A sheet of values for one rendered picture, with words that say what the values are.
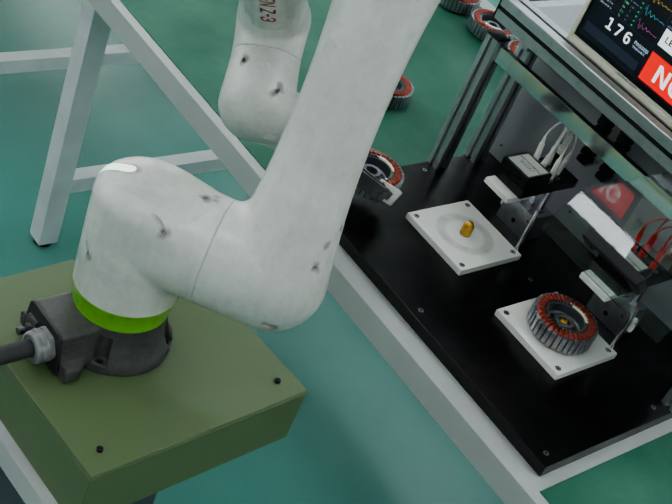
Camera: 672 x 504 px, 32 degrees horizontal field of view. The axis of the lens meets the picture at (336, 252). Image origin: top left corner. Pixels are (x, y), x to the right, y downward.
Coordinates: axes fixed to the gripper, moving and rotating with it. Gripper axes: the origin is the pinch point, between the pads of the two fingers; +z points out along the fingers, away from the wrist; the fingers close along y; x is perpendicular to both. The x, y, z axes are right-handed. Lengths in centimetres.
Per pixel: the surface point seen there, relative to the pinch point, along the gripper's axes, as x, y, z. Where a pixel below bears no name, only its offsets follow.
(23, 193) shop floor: 73, 96, 39
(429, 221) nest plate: -0.4, -9.3, 9.9
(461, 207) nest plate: -5.1, -7.6, 17.9
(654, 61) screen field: -43.7, -21.5, 4.9
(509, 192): -13.2, -15.3, 12.3
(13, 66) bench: 54, 123, 36
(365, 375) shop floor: 47, 15, 84
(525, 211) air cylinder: -12.2, -15.0, 22.4
